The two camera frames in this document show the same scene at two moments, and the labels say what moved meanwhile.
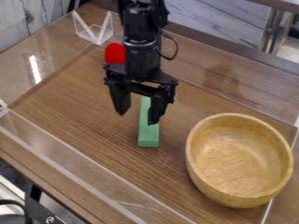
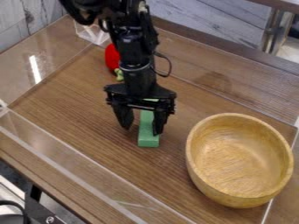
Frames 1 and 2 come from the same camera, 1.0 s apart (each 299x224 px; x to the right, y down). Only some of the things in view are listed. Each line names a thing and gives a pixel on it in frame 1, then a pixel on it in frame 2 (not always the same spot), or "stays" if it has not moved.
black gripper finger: x=120 y=92 -> x=124 y=113
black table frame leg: x=36 y=213 stays
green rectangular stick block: x=148 y=138 stays
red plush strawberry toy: x=114 y=53 stays
